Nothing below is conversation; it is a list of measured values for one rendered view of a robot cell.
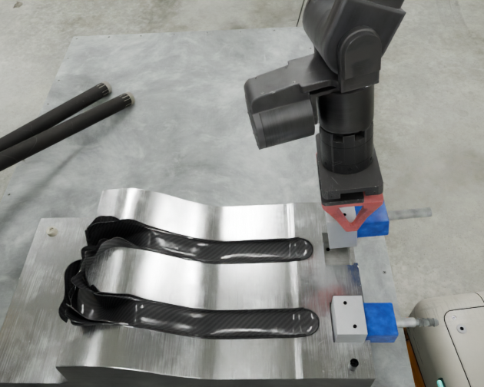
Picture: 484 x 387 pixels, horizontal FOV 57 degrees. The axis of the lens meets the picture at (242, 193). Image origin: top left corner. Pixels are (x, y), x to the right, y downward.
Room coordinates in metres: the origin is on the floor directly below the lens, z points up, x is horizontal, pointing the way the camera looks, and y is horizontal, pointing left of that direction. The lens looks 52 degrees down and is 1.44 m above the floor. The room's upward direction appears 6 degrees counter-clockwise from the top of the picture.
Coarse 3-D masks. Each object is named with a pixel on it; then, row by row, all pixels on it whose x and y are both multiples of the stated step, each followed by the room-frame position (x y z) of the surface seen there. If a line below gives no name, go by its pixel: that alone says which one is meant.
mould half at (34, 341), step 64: (128, 192) 0.42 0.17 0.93; (64, 256) 0.37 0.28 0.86; (128, 256) 0.31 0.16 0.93; (320, 256) 0.30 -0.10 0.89; (320, 320) 0.21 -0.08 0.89; (0, 384) 0.18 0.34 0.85; (64, 384) 0.18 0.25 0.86; (128, 384) 0.17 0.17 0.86; (192, 384) 0.16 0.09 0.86; (256, 384) 0.15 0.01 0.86; (320, 384) 0.14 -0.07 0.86
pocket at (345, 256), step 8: (328, 240) 0.34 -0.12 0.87; (328, 248) 0.33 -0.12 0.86; (336, 248) 0.33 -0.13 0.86; (344, 248) 0.33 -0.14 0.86; (352, 248) 0.32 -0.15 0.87; (328, 256) 0.32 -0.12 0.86; (336, 256) 0.32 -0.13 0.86; (344, 256) 0.31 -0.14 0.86; (352, 256) 0.31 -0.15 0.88; (328, 264) 0.30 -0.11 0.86; (336, 264) 0.30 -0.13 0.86; (344, 264) 0.30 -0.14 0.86; (352, 264) 0.29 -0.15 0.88
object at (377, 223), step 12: (384, 204) 0.32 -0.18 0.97; (348, 216) 0.30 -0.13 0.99; (372, 216) 0.31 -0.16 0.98; (384, 216) 0.30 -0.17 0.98; (396, 216) 0.31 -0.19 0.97; (408, 216) 0.31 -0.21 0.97; (420, 216) 0.30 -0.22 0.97; (336, 228) 0.30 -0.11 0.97; (360, 228) 0.30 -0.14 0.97; (372, 228) 0.29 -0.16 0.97; (384, 228) 0.29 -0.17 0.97; (336, 240) 0.29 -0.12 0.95; (348, 240) 0.29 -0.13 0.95
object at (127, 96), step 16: (128, 96) 0.78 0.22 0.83; (96, 112) 0.71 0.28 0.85; (112, 112) 0.73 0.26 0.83; (64, 128) 0.65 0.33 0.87; (80, 128) 0.67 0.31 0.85; (16, 144) 0.59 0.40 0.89; (32, 144) 0.60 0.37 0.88; (48, 144) 0.61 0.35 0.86; (0, 160) 0.55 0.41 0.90; (16, 160) 0.57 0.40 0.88
